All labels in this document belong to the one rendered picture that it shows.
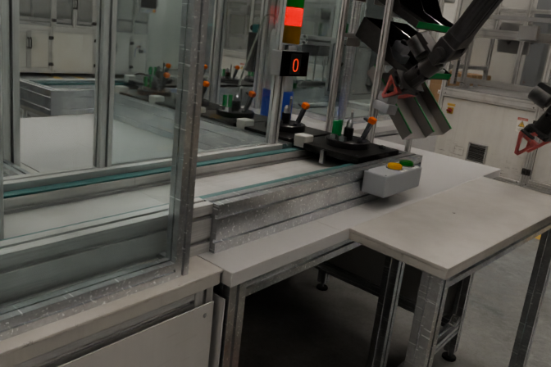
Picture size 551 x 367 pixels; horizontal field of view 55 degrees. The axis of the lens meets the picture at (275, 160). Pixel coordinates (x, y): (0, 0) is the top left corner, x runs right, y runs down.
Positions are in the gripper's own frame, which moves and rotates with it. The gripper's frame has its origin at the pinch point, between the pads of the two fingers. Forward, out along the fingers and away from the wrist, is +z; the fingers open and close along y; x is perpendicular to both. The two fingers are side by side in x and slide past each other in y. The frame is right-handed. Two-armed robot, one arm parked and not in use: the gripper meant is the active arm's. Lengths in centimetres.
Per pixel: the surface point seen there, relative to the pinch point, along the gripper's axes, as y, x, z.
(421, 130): -21.4, 6.8, 7.0
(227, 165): 55, 19, 17
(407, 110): -18.9, -1.6, 7.7
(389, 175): 22.4, 31.8, -6.7
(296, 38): 36.2, -12.7, -2.2
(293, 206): 53, 38, -2
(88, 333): 103, 60, -7
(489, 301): -139, 62, 79
